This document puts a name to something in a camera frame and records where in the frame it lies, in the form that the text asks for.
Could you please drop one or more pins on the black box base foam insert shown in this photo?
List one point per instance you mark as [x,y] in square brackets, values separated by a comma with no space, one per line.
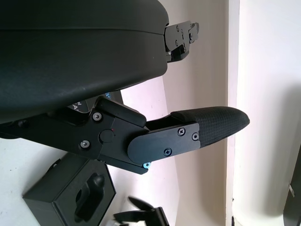
[61,188]

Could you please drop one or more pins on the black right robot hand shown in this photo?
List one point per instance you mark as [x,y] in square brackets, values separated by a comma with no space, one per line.
[141,212]

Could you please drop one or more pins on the black RealSense box lid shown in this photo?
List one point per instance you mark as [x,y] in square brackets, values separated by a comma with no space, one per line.
[115,97]

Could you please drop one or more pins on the dark blurred background object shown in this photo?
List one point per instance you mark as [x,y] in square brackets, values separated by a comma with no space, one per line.
[294,202]

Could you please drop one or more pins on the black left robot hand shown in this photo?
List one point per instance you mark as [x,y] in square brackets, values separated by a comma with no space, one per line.
[70,58]

